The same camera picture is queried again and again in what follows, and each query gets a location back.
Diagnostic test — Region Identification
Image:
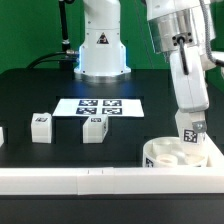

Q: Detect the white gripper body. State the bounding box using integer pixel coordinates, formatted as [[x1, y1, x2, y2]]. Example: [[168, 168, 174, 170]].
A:
[[170, 46, 209, 113]]

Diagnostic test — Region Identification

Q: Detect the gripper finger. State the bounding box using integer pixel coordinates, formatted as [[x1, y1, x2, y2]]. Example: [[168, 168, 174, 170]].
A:
[[192, 120, 207, 133]]

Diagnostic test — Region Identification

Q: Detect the white round stool seat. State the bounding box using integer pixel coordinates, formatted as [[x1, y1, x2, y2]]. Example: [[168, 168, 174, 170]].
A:
[[142, 137, 208, 168]]

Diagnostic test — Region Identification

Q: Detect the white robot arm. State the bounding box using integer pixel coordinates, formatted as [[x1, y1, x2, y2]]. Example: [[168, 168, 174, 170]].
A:
[[74, 0, 224, 133]]

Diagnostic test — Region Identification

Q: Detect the white right fence bar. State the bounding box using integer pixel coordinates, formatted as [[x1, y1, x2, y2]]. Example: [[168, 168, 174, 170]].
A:
[[206, 136, 224, 168]]

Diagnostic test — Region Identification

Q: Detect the white fence bar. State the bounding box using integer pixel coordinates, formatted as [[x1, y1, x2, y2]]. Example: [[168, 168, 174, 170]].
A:
[[206, 136, 224, 168], [0, 168, 224, 195]]

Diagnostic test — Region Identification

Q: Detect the white front fence bar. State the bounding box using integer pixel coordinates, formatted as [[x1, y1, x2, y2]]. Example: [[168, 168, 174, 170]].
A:
[[0, 168, 224, 195]]

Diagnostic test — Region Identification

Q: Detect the white sheet with markers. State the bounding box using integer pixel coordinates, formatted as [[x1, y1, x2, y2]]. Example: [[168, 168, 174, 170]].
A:
[[53, 99, 144, 117]]

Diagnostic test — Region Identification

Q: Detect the white part at left edge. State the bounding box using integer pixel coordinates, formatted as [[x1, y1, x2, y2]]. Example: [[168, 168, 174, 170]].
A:
[[0, 127, 4, 147]]

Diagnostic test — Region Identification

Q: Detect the black cable with connector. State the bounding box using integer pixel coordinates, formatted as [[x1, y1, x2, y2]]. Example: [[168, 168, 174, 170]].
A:
[[26, 0, 81, 70]]

